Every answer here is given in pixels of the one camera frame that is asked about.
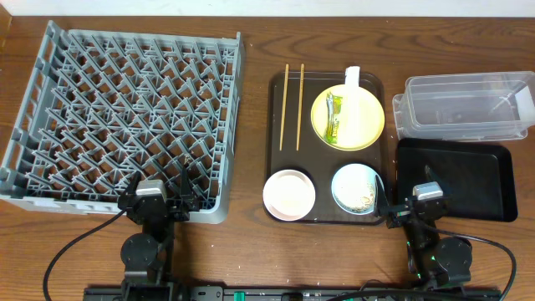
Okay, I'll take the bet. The yellow plate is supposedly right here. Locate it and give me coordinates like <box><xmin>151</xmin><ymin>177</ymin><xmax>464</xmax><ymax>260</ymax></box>
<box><xmin>310</xmin><ymin>84</ymin><xmax>385</xmax><ymax>151</ymax></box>

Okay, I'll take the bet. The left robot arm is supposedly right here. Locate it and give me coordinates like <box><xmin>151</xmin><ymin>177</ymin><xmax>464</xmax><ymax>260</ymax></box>
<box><xmin>118</xmin><ymin>166</ymin><xmax>199</xmax><ymax>301</ymax></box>

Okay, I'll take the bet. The green snack wrapper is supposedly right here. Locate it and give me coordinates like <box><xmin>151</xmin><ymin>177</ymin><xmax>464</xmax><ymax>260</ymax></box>
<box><xmin>325</xmin><ymin>92</ymin><xmax>343</xmax><ymax>145</ymax></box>

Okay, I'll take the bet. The wooden chopstick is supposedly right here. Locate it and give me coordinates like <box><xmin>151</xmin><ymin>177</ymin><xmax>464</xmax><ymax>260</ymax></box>
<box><xmin>279</xmin><ymin>63</ymin><xmax>289</xmax><ymax>151</ymax></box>
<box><xmin>296</xmin><ymin>63</ymin><xmax>305</xmax><ymax>151</ymax></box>

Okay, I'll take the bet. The food scraps rice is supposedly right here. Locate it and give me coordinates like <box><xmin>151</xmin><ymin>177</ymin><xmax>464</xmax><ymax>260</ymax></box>
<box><xmin>333</xmin><ymin>168</ymin><xmax>375</xmax><ymax>214</ymax></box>

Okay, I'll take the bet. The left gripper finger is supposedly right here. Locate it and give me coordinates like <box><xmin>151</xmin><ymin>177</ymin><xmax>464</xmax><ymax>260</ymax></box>
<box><xmin>180</xmin><ymin>166</ymin><xmax>193</xmax><ymax>200</ymax></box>
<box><xmin>123</xmin><ymin>171</ymin><xmax>141</xmax><ymax>196</ymax></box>

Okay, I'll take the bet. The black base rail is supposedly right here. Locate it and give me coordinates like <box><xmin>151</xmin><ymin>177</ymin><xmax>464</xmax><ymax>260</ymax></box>
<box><xmin>83</xmin><ymin>286</ymin><xmax>501</xmax><ymax>301</ymax></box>

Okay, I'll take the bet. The white bowl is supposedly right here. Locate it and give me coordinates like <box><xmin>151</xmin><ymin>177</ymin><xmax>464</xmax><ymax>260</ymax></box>
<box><xmin>262</xmin><ymin>169</ymin><xmax>316</xmax><ymax>222</ymax></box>

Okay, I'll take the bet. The clear plastic bin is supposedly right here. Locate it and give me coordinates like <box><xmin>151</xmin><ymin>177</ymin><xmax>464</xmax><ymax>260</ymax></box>
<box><xmin>392</xmin><ymin>71</ymin><xmax>534</xmax><ymax>141</ymax></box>

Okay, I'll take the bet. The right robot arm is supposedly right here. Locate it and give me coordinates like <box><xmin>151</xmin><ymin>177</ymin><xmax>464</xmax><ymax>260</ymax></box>
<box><xmin>374</xmin><ymin>177</ymin><xmax>472</xmax><ymax>289</ymax></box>

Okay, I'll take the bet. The dark brown serving tray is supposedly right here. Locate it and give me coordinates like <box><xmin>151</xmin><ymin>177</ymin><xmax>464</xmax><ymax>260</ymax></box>
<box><xmin>266</xmin><ymin>71</ymin><xmax>392</xmax><ymax>226</ymax></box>

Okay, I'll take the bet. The light blue bowl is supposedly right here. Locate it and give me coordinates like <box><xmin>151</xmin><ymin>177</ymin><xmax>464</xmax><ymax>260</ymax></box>
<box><xmin>331</xmin><ymin>163</ymin><xmax>385</xmax><ymax>216</ymax></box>

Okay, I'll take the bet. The grey plastic dishwasher rack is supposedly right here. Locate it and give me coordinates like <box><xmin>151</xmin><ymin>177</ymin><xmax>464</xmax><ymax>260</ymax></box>
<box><xmin>1</xmin><ymin>22</ymin><xmax>245</xmax><ymax>224</ymax></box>

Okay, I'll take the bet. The black waste tray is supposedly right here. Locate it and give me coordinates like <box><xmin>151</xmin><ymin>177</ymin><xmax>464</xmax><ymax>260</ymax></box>
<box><xmin>396</xmin><ymin>138</ymin><xmax>518</xmax><ymax>222</ymax></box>

